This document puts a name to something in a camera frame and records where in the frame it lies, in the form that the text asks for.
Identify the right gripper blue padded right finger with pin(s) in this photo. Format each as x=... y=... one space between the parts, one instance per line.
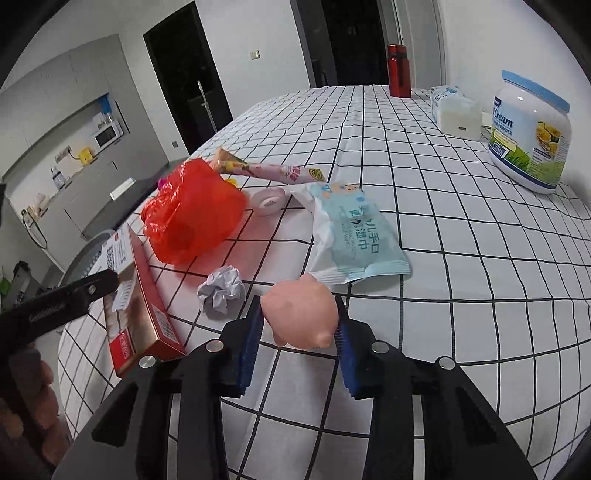
x=354 y=340

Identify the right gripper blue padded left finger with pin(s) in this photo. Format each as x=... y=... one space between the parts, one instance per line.
x=241 y=343

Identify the white paper ball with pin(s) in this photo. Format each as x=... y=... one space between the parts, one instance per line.
x=221 y=291

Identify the pink lemon-shaped toy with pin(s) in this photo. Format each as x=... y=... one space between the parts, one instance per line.
x=302 y=313

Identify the light blue wet wipes pack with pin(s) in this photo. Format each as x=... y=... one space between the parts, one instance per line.
x=353 y=240

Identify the small white round lid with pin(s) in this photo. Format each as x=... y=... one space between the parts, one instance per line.
x=268 y=201

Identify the red plastic bag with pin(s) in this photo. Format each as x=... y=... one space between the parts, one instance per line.
x=193 y=212

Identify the pink snack wrapper tube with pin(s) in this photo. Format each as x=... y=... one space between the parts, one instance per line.
x=224 y=162

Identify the person's left hand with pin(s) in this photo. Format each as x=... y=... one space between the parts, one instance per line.
x=33 y=378

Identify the red toothpaste box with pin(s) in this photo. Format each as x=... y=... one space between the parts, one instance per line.
x=137 y=324

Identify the grey kitchen counter cabinet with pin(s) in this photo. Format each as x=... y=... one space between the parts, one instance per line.
x=65 y=225

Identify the dark low bench table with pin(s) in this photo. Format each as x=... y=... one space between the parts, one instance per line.
x=117 y=211

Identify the yellow kettle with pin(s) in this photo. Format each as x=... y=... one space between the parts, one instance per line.
x=86 y=156

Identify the white microwave oven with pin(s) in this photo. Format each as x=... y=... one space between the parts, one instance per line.
x=107 y=135

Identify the white tissue box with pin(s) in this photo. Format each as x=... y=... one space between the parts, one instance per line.
x=459 y=116

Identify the blue white tissue pack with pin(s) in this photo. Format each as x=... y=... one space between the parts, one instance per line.
x=438 y=93

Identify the white milk powder jar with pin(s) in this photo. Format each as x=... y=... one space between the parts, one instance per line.
x=531 y=133

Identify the red water bottle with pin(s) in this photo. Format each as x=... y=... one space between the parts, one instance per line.
x=399 y=71

